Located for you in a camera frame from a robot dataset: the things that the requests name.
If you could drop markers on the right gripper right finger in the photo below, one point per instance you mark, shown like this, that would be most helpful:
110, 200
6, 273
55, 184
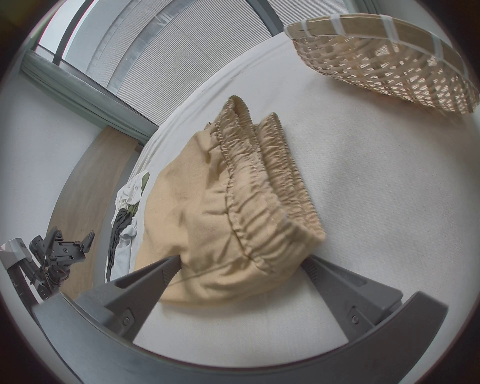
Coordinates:
348, 296

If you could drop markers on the grey-green curtain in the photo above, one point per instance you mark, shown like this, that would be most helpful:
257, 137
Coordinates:
93, 97

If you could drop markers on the tan shorts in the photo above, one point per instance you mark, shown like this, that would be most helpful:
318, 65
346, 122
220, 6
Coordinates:
225, 210

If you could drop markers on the pale grey garment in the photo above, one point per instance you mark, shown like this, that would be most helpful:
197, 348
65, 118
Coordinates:
122, 260

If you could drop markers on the olive green garment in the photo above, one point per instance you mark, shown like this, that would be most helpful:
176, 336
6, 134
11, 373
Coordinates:
144, 182

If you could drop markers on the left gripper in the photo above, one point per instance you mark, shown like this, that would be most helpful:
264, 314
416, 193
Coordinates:
67, 252

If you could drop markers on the black garment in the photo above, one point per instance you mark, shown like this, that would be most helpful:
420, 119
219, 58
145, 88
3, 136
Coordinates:
118, 228

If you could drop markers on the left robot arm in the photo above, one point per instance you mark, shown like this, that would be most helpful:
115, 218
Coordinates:
17, 255

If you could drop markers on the round woven basket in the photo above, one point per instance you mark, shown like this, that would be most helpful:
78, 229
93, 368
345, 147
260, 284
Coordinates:
393, 67

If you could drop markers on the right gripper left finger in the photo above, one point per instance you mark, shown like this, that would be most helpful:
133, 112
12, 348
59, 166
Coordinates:
138, 292

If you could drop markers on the bed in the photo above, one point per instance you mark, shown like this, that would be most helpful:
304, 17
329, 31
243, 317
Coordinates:
356, 168

